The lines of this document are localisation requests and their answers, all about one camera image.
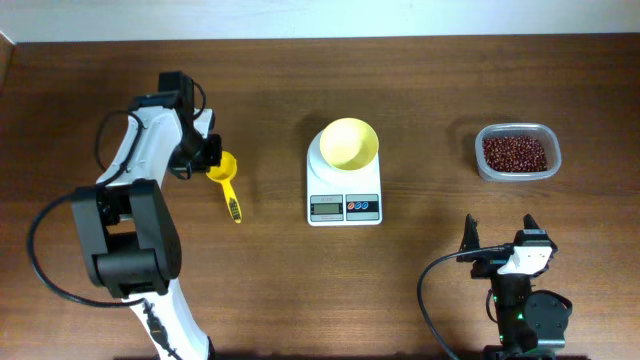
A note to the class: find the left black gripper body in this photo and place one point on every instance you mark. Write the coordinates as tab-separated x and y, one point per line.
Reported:
200	154

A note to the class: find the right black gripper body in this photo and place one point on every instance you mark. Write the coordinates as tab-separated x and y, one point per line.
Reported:
486	263

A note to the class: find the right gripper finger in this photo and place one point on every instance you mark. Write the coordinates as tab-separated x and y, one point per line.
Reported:
470	240
530	223

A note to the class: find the yellow measuring scoop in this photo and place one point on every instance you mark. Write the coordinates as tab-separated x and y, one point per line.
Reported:
223	174

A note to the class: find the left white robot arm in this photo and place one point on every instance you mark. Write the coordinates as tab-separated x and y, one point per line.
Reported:
129	241

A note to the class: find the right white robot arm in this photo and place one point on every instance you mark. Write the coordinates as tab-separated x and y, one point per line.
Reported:
531	323

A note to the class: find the white digital kitchen scale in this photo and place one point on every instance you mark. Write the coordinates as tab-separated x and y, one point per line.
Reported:
341	198

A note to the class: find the yellow plastic bowl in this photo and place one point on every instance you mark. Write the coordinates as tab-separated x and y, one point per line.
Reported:
349	144

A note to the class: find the red beans in container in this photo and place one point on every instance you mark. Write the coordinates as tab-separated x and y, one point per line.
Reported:
515	154

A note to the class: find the clear plastic container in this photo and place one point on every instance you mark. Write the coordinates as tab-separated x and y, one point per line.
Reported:
540	132

